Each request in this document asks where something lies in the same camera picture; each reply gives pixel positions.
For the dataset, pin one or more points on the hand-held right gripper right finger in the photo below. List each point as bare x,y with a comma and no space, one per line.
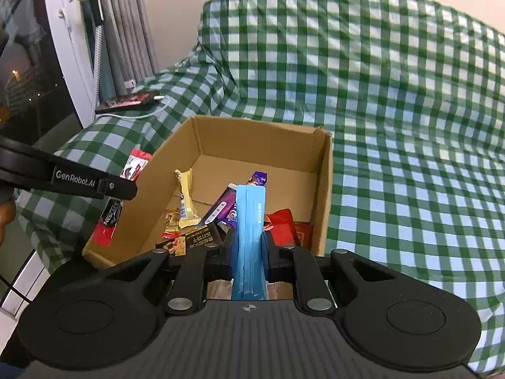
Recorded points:
270,256

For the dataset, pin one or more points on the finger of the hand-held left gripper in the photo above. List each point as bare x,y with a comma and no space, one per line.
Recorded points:
71,183

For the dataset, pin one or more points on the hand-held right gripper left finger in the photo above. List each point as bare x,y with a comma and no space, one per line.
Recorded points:
227,256

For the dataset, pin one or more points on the light blue stick packet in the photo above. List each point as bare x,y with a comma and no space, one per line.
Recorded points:
248,237

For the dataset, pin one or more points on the dark brown chocolate packet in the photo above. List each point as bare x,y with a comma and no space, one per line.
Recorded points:
201,239

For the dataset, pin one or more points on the red foil pouch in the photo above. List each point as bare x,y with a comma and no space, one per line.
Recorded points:
282,227

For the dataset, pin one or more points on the purple packet with white window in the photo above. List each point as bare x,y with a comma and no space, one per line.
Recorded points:
221,207

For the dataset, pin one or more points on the red and white snack packet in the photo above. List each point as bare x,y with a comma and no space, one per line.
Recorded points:
108,221

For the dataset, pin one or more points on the small red orange snack bar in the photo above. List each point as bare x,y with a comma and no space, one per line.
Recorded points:
171,225

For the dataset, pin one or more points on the yellow snack bar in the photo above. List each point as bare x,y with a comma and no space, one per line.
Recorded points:
186,201

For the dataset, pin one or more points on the brown cardboard box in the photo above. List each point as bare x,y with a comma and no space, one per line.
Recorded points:
256,142

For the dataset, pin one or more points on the grey striped curtain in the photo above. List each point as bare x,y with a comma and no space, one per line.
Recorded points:
130,27

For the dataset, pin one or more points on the black garment steamer pole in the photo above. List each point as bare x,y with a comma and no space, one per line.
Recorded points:
96,15

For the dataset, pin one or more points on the green checked sofa cover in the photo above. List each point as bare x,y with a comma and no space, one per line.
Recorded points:
394,126

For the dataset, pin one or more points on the white wall socket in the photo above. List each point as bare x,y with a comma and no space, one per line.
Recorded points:
130,84

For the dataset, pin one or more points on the white window frame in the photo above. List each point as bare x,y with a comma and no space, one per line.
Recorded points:
67,47

